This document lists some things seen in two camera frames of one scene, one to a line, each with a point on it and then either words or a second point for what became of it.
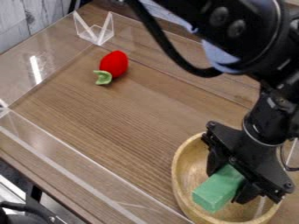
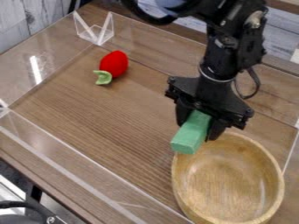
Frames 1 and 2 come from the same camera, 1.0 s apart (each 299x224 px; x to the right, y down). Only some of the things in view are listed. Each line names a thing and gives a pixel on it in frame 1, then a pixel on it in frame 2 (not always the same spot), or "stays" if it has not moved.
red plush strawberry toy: [114, 66] stays
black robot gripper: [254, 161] -> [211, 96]
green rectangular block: [218, 188] -> [191, 133]
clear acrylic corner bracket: [97, 33] stays
